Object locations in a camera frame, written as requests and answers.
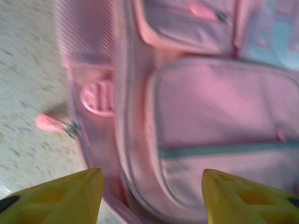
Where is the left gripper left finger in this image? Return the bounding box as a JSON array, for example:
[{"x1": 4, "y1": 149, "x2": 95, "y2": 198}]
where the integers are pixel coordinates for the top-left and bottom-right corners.
[{"x1": 0, "y1": 168, "x2": 104, "y2": 224}]

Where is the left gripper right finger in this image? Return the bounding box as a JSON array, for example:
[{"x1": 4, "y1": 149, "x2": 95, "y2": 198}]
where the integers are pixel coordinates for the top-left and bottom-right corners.
[{"x1": 202, "y1": 169, "x2": 299, "y2": 224}]

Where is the pink backpack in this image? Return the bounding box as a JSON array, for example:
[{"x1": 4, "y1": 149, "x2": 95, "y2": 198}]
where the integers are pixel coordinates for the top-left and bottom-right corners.
[{"x1": 35, "y1": 0, "x2": 299, "y2": 224}]

